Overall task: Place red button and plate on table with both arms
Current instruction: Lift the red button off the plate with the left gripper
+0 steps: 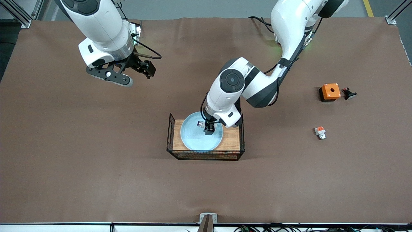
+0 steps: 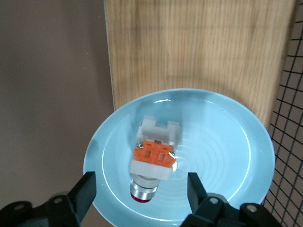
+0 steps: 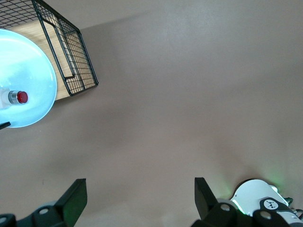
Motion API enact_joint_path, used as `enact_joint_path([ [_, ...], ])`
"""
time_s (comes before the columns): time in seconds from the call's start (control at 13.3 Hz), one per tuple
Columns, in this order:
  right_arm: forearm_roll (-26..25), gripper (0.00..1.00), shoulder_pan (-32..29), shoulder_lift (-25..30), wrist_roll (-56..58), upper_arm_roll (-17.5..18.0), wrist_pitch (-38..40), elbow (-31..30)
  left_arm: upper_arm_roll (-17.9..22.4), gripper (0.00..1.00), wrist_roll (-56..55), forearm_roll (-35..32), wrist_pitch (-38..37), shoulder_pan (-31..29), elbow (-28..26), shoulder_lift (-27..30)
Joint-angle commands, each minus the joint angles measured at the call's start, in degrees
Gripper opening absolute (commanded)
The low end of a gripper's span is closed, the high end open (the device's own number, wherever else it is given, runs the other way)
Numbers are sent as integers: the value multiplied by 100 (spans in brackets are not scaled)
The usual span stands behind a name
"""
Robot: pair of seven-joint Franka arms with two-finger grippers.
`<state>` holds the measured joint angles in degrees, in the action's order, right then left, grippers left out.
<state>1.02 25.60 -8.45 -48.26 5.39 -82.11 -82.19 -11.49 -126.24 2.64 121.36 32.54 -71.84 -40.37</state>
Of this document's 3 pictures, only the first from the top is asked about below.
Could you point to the aluminium frame profile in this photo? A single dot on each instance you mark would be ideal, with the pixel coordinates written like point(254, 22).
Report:
point(23, 21)
point(37, 9)
point(391, 20)

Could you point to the light blue round plate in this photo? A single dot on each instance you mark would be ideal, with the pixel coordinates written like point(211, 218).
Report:
point(194, 138)

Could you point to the white table frame rail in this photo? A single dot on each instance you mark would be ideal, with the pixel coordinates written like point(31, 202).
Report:
point(48, 228)

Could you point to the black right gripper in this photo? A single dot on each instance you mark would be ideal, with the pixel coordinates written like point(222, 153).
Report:
point(137, 63)

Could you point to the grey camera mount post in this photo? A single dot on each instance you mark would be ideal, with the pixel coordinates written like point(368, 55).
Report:
point(206, 227)

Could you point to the black push button head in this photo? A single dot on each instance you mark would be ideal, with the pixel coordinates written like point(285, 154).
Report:
point(349, 94)

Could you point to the white orange contact block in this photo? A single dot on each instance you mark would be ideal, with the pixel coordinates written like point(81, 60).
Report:
point(320, 132)

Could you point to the grey metal bracket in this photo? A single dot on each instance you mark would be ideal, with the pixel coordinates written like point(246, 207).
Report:
point(202, 218)

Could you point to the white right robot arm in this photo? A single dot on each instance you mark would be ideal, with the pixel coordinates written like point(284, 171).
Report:
point(99, 29)

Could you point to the wooden board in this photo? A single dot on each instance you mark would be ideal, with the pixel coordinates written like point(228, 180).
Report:
point(231, 141)

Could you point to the orange button enclosure box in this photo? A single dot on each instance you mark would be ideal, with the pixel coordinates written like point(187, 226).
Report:
point(331, 91)

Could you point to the white orange silver button unit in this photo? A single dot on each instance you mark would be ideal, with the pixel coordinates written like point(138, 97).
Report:
point(201, 123)

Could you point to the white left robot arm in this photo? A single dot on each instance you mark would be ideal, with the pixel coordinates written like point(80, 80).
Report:
point(289, 29)

